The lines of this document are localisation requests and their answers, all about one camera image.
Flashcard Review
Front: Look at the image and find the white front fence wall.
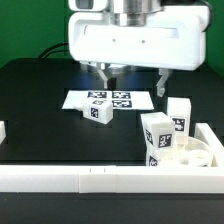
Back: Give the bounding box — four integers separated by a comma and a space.
0, 165, 224, 194

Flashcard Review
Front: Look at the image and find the white right fence wall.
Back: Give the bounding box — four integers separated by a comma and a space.
194, 123, 224, 168

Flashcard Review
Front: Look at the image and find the black cable bundle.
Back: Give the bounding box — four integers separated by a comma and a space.
38, 41, 70, 60

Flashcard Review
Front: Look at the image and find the white fence wall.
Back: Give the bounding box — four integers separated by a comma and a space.
194, 123, 224, 168
0, 165, 224, 194

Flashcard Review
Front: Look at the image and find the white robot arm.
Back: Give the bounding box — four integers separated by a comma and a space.
68, 0, 213, 97

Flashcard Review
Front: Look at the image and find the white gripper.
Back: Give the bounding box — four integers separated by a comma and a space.
68, 0, 211, 97

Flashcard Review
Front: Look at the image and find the white round stool seat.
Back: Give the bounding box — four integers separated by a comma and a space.
146, 134, 214, 168

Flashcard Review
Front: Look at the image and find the white paper with tags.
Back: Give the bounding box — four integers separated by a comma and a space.
62, 90, 154, 110

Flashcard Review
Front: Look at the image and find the white left fence block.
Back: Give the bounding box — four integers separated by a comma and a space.
0, 121, 6, 144

